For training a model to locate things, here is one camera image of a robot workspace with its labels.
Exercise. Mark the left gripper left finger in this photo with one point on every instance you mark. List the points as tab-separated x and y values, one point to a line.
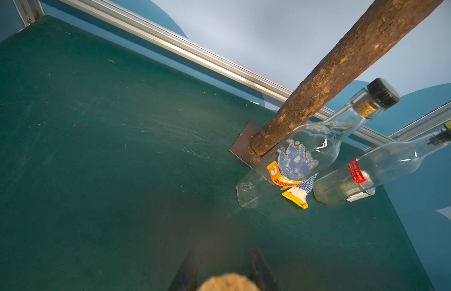
186	278

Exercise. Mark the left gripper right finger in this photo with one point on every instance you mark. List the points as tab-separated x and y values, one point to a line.
260	273

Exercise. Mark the clear bottle with cork stopper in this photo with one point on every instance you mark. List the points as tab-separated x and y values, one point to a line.
228	282

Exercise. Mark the clear bottle with black cap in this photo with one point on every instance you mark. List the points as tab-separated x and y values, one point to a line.
322	139

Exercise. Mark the tall clear bottle gold stopper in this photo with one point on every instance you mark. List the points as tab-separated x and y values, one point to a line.
381	165

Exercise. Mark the blue dotted white work glove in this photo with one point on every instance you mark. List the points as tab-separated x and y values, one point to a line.
296	163

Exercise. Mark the small metal tin can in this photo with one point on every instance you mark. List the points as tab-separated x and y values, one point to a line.
357	194

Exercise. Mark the pink cherry blossom tree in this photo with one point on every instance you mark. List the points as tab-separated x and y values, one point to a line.
378	30

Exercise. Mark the tree metal base plate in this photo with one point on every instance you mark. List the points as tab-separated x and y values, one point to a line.
242	148

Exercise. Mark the aluminium back frame bar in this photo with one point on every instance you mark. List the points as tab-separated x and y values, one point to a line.
262	50

